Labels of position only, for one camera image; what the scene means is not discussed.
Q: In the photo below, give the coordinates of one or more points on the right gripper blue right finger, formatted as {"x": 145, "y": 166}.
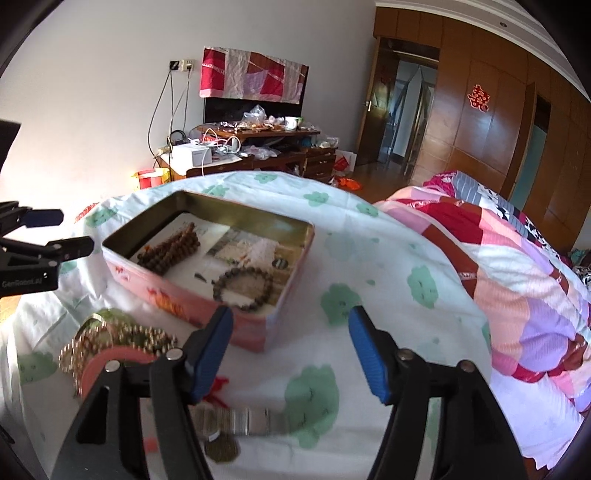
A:
{"x": 474, "y": 441}

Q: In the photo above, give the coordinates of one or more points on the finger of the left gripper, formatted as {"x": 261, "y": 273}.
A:
{"x": 68, "y": 249}
{"x": 15, "y": 216}

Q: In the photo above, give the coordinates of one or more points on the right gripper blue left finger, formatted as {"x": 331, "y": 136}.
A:
{"x": 105, "y": 439}

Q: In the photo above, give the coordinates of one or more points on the pink bangle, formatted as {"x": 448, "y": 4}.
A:
{"x": 119, "y": 354}

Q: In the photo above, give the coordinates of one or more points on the silver metal watch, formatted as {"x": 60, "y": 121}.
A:
{"x": 210, "y": 422}

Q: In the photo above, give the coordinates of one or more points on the brown wooden bead mala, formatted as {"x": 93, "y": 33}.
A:
{"x": 160, "y": 258}

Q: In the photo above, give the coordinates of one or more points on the red knotted cord charm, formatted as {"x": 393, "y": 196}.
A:
{"x": 212, "y": 396}

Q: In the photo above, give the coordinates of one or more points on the red yellow carton box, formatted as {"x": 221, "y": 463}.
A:
{"x": 150, "y": 178}

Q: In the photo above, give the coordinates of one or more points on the pink rectangular tin box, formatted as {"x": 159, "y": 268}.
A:
{"x": 250, "y": 331}

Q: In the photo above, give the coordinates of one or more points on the white box appliance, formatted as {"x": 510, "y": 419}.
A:
{"x": 190, "y": 155}

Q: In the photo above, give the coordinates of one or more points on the paper booklet in tin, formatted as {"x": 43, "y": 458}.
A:
{"x": 231, "y": 264}

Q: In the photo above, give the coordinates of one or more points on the pink patchwork quilt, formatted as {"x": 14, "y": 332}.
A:
{"x": 538, "y": 309}

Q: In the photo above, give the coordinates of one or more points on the wooden TV cabinet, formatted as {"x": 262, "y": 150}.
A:
{"x": 270, "y": 149}

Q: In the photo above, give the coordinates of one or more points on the black television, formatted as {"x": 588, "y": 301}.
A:
{"x": 223, "y": 109}

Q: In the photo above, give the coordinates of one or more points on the white cloud print sheet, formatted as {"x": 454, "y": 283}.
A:
{"x": 359, "y": 256}

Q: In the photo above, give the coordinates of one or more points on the red patchwork cloth cover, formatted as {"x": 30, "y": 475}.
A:
{"x": 246, "y": 75}

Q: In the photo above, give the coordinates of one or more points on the red gift bag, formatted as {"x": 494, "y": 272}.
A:
{"x": 345, "y": 161}

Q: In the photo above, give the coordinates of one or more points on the wooden door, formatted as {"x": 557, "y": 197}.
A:
{"x": 381, "y": 88}

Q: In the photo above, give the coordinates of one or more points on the wooden wardrobe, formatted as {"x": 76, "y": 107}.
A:
{"x": 487, "y": 146}

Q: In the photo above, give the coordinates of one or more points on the red double happiness sticker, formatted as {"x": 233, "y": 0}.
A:
{"x": 479, "y": 99}

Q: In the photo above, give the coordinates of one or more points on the wall power socket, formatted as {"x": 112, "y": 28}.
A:
{"x": 183, "y": 65}

